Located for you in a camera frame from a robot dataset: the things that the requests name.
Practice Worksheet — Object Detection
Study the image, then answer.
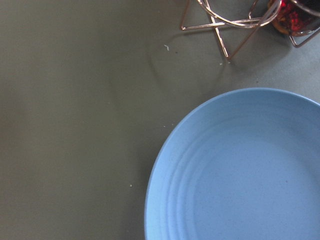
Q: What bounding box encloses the blue plate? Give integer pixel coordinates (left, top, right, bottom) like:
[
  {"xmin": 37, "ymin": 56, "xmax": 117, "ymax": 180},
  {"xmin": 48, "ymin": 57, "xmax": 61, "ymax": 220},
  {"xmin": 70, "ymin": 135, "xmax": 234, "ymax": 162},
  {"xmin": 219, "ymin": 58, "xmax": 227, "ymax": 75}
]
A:
[{"xmin": 144, "ymin": 88, "xmax": 320, "ymax": 240}]

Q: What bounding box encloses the copper wire bottle rack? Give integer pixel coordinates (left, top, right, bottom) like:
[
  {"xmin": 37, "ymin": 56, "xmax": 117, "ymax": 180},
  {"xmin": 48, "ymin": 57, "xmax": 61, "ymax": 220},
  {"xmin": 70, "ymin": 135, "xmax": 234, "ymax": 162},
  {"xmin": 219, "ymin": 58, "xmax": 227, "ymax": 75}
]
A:
[{"xmin": 179, "ymin": 0, "xmax": 320, "ymax": 61}]

